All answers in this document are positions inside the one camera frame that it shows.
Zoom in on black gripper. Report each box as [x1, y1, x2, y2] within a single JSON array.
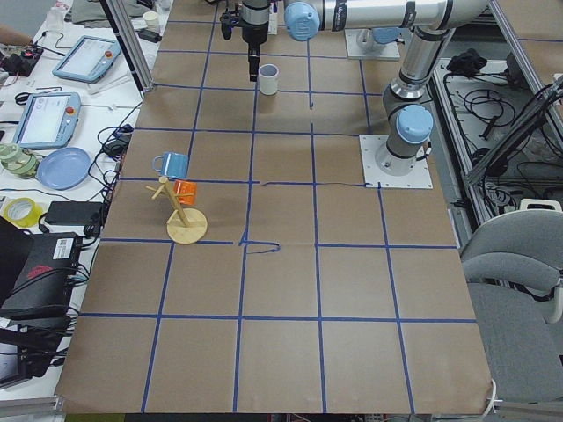
[[220, 0, 270, 82]]

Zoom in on white ribbed mug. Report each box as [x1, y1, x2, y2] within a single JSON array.
[[258, 63, 280, 96]]

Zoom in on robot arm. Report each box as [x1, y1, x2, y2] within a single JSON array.
[[220, 1, 488, 123]]

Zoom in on paper cup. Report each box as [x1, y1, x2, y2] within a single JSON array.
[[143, 11, 160, 33]]

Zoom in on blue mug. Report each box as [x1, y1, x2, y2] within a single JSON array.
[[152, 151, 188, 179]]

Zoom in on orange mug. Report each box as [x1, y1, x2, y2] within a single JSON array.
[[173, 179, 197, 206]]

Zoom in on upper teach pendant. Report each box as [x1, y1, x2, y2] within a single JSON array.
[[52, 35, 121, 84]]

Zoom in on teach pendant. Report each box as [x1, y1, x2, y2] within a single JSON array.
[[52, 35, 121, 84], [12, 92, 82, 150]]

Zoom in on grey cloth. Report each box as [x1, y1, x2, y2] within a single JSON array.
[[69, 0, 108, 25]]

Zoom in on wooden mug tree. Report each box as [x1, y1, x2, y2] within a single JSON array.
[[146, 176, 208, 244]]

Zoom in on lower teach pendant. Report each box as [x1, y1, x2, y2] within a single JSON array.
[[12, 92, 82, 150]]

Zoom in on blue plate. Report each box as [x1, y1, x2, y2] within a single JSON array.
[[36, 147, 91, 190]]

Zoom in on black power adapter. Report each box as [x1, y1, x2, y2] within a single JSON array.
[[45, 201, 102, 225]]

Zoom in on green tape rolls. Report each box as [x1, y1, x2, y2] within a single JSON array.
[[1, 143, 39, 178]]

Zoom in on yellow tape roll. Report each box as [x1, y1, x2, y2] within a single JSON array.
[[3, 198, 43, 229]]

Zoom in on black laptop computer box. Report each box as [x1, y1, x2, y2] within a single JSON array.
[[1, 219, 81, 321]]

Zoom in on grey office chair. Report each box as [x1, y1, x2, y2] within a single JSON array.
[[460, 209, 562, 403]]

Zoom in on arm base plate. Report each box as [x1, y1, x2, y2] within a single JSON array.
[[345, 27, 401, 62], [359, 135, 433, 189]]

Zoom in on aluminium frame post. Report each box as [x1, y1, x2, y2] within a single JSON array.
[[99, 0, 154, 93]]

